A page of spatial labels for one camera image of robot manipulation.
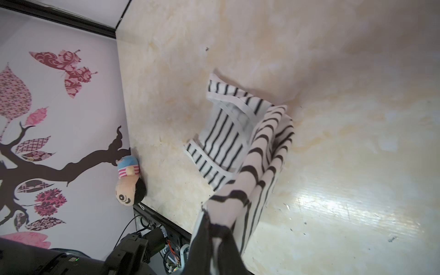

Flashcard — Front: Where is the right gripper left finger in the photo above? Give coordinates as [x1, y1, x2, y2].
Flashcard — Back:
[182, 209, 213, 275]

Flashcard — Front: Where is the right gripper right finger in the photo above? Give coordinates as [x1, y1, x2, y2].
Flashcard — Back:
[214, 225, 250, 275]

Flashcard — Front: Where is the black white striped tank top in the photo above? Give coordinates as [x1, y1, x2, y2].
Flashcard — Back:
[185, 74, 294, 275]

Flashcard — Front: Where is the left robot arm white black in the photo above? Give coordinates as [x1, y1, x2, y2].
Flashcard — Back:
[1, 228, 166, 275]

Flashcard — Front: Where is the cartoon boy plush head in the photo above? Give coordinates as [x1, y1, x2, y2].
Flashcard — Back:
[115, 155, 147, 206]

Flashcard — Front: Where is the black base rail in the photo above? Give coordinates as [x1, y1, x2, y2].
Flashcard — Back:
[134, 203, 191, 247]

